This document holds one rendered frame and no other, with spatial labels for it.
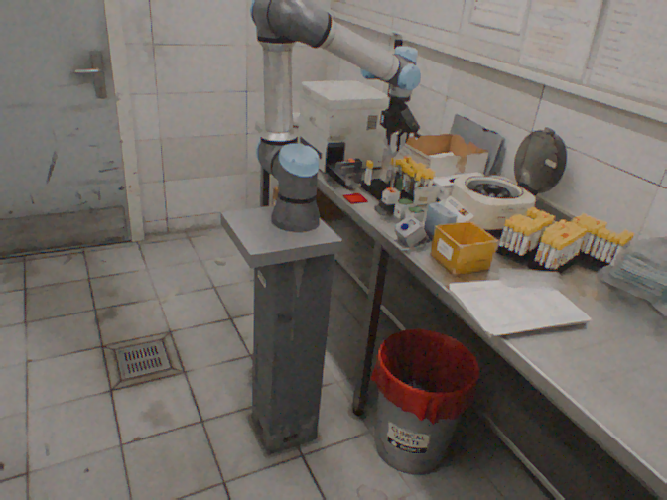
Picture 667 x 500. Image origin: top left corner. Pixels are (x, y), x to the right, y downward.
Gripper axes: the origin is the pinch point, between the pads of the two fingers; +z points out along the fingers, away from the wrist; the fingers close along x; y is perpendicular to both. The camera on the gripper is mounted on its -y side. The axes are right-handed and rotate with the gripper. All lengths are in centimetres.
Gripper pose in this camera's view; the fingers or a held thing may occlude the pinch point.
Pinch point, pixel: (395, 154)
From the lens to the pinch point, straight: 195.1
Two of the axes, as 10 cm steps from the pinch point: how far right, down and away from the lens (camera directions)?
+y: -4.5, -4.8, 7.5
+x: -8.9, 1.7, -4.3
